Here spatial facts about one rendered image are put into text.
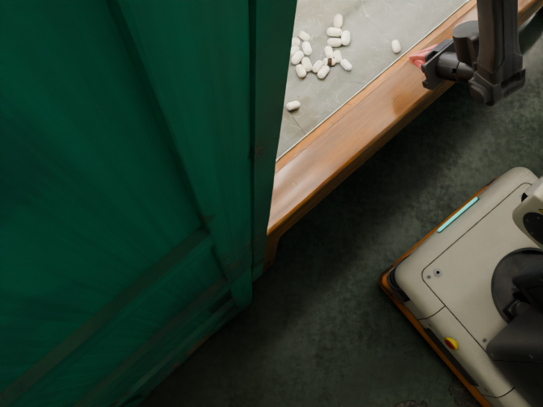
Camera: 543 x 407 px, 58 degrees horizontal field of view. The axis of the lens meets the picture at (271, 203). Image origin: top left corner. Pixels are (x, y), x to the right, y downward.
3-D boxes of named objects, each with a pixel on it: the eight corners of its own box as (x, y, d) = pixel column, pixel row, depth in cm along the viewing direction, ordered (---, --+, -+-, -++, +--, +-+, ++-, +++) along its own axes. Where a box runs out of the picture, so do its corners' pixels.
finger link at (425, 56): (398, 51, 111) (431, 57, 104) (420, 33, 113) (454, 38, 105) (406, 77, 115) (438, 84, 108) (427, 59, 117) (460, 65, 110)
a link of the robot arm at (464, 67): (483, 94, 98) (502, 77, 100) (477, 65, 94) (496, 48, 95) (455, 87, 104) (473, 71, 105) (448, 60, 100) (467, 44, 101)
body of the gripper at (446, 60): (418, 65, 104) (445, 70, 99) (450, 37, 106) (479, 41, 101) (425, 90, 108) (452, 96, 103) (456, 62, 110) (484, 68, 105)
